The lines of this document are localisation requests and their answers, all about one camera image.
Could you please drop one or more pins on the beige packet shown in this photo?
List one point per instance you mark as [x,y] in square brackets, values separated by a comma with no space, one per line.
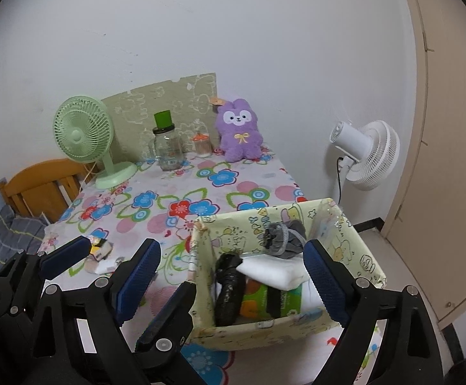
[92,268]

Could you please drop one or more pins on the yellow patterned storage box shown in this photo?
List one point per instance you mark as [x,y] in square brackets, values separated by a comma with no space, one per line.
[257,337]

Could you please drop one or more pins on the purple plush bunny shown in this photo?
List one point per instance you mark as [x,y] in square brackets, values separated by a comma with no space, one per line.
[239,136]

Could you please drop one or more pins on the white tissue packet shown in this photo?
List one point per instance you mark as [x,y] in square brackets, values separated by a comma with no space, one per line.
[310,294]
[271,270]

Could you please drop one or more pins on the green desk fan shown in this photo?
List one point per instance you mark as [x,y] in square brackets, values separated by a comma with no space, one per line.
[81,128]

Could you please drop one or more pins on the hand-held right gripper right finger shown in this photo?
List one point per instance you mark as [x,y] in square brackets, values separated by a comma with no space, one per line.
[325,284]

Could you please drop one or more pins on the floral tablecloth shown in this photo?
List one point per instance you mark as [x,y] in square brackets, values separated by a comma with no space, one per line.
[217,192]

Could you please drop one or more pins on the clear white packet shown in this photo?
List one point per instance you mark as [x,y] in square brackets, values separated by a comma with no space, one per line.
[110,266]

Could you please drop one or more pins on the black plastic bag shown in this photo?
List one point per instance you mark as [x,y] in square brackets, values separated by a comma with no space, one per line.
[229,288]

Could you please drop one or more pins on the green orange snack packet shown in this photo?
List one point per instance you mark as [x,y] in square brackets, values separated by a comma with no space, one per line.
[257,298]

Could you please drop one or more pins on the grey sock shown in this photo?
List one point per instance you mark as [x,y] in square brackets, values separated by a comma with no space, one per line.
[283,238]

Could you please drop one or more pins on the green patterned board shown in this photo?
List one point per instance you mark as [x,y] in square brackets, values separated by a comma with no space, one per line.
[136,104]

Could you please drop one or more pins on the white standing fan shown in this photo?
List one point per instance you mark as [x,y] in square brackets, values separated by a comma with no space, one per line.
[371,154]

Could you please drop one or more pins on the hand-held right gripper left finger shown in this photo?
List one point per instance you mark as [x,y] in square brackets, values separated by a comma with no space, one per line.
[136,280]

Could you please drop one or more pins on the beige door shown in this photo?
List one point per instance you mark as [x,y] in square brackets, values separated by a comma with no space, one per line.
[449,148]

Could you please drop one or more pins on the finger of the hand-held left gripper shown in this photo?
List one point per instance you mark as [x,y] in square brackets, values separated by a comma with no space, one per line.
[173,308]
[66,256]

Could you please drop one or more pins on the wooden bed headboard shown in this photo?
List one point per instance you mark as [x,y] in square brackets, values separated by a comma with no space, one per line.
[36,184]

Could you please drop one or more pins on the small jar orange lid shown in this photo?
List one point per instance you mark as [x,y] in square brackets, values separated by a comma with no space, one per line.
[201,146]

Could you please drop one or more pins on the glass jar mug green lid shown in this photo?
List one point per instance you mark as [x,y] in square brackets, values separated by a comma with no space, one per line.
[169,148]

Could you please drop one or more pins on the grey plaid pillow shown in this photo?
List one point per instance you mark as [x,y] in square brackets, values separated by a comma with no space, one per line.
[20,232]

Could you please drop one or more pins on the brown snack box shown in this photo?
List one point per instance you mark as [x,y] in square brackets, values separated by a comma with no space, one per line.
[98,246]

